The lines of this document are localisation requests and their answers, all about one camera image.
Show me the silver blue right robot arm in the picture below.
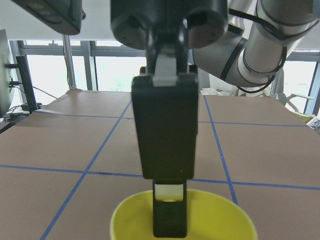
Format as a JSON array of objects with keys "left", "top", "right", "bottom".
[{"left": 110, "top": 0, "right": 320, "bottom": 238}]

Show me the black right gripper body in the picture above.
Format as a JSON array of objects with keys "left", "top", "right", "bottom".
[{"left": 110, "top": 0, "right": 228, "bottom": 50}]

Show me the aluminium frame post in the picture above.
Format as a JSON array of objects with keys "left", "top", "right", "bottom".
[{"left": 62, "top": 35, "right": 77, "bottom": 90}]

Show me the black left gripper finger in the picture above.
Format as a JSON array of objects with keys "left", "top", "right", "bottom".
[{"left": 131, "top": 26, "right": 199, "bottom": 181}]

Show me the yellow plastic cup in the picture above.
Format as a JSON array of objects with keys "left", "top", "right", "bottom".
[{"left": 110, "top": 189, "right": 258, "bottom": 240}]

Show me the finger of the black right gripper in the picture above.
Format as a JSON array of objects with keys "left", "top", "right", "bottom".
[{"left": 152, "top": 180, "right": 187, "bottom": 238}]

